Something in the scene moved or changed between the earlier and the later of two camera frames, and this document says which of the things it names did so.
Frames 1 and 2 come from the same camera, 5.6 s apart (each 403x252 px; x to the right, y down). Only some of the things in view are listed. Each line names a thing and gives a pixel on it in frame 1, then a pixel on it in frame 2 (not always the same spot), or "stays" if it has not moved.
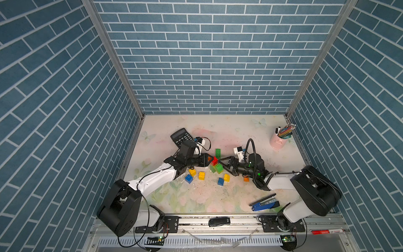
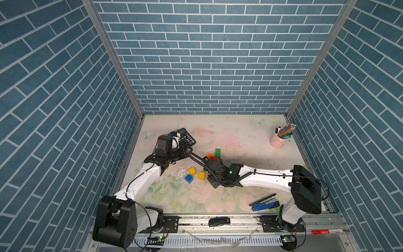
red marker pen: [320, 231] stays
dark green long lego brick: [218, 153] stays
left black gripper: [203, 157] -> [183, 151]
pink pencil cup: [277, 142] stays
